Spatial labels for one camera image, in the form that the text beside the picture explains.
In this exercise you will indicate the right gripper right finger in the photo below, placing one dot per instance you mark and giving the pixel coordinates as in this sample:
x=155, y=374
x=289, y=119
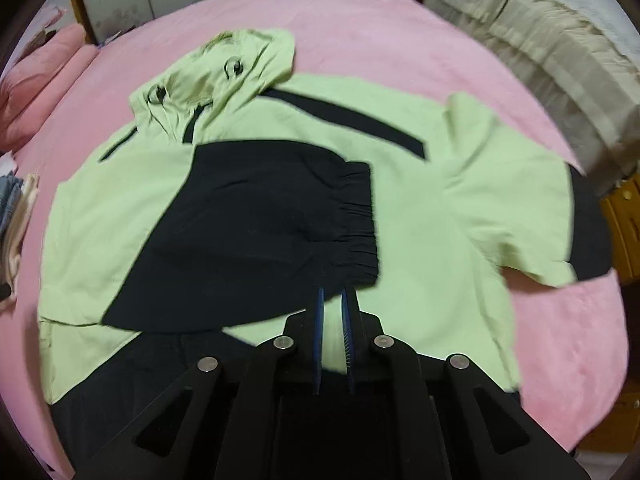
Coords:
x=426, y=418

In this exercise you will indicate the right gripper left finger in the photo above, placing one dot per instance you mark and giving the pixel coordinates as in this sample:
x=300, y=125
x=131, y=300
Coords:
x=224, y=420

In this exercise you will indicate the green and black hooded jacket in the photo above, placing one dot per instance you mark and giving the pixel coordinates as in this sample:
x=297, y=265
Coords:
x=242, y=192

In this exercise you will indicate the pink plush bed blanket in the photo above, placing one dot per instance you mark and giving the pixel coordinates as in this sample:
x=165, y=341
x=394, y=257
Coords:
x=572, y=342

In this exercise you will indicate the yellow wooden drawer cabinet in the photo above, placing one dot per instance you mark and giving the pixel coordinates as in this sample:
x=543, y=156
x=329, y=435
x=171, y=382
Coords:
x=621, y=208

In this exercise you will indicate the folded cream garment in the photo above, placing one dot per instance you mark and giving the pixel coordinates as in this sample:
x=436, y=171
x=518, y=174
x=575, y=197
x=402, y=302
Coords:
x=12, y=239

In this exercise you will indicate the folded blue jeans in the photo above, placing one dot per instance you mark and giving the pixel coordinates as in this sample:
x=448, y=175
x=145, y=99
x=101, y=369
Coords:
x=11, y=188

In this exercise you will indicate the folded pink quilt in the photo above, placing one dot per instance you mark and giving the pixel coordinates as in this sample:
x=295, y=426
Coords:
x=35, y=85

